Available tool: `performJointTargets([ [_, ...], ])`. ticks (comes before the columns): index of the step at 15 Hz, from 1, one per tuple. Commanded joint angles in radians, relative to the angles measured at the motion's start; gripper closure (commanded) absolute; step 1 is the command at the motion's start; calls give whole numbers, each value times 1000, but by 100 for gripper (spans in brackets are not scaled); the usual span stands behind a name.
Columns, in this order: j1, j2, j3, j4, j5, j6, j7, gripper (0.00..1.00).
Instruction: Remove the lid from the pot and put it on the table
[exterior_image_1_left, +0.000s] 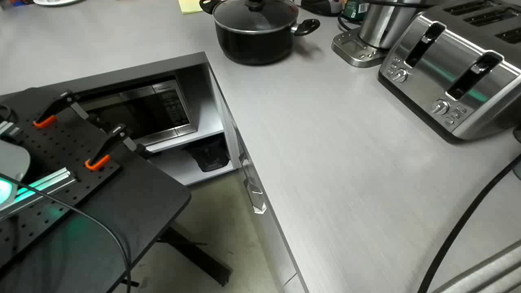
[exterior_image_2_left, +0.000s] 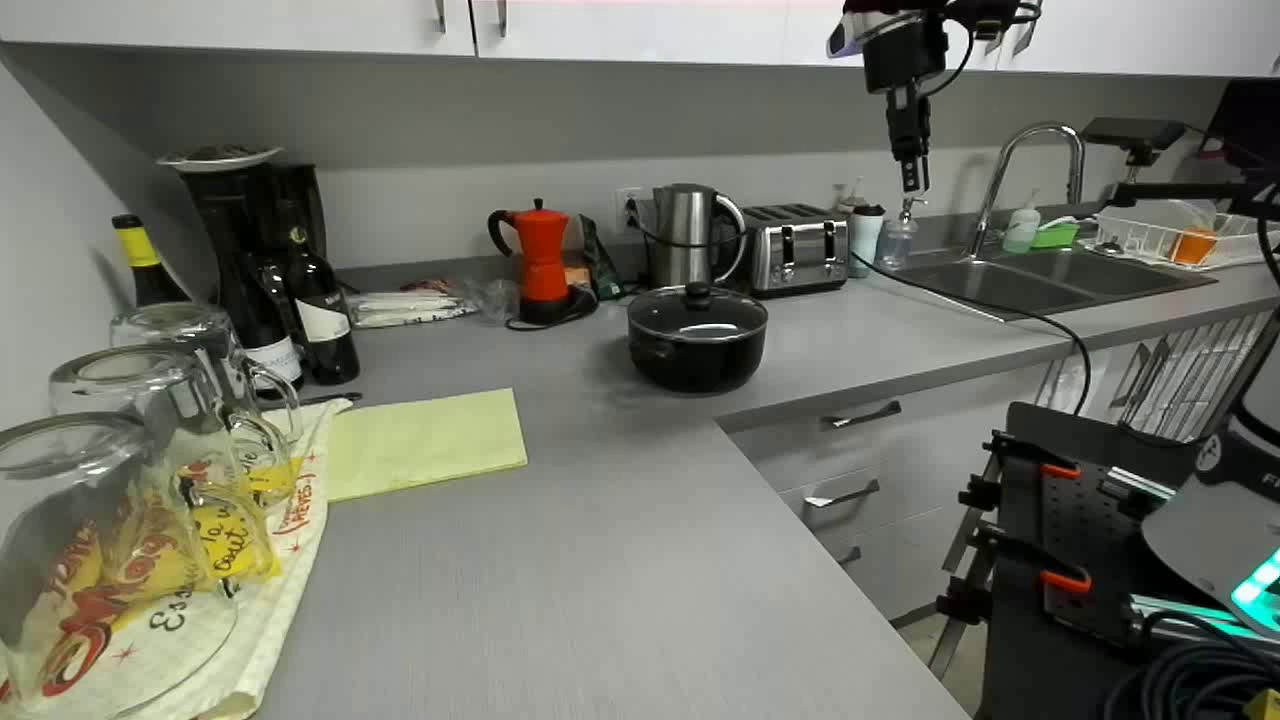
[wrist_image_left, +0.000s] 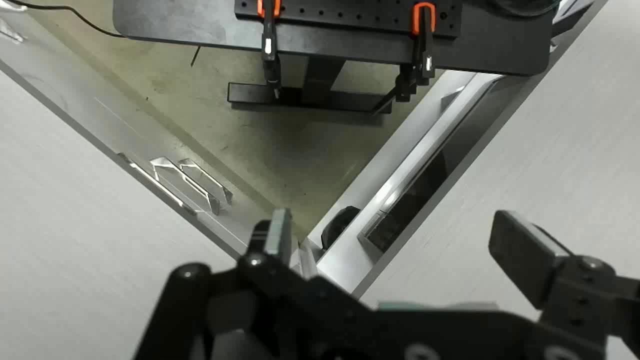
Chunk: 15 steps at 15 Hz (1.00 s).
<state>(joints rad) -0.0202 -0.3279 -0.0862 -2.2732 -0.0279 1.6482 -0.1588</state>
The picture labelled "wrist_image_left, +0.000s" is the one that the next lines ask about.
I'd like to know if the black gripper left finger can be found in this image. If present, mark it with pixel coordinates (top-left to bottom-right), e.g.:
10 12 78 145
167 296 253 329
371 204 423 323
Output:
249 207 296 270

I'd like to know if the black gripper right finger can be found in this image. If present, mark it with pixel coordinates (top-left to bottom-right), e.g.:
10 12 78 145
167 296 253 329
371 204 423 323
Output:
488 209 619 329

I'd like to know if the orange black bar clamp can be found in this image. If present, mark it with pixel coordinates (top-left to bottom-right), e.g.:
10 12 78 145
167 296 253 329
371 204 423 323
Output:
393 3 441 105
256 0 287 102

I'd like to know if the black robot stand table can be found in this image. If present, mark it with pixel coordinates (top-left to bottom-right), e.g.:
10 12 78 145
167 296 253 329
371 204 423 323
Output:
112 0 557 126

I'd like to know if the black perforated mounting board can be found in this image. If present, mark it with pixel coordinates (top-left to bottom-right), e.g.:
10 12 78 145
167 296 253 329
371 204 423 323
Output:
234 0 464 40

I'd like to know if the silver drawer handle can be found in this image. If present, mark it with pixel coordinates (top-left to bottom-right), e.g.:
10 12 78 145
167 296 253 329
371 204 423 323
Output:
148 157 223 216
179 159 237 207

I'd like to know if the thin black cable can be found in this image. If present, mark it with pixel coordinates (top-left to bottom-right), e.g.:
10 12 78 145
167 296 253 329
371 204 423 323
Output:
0 0 123 38

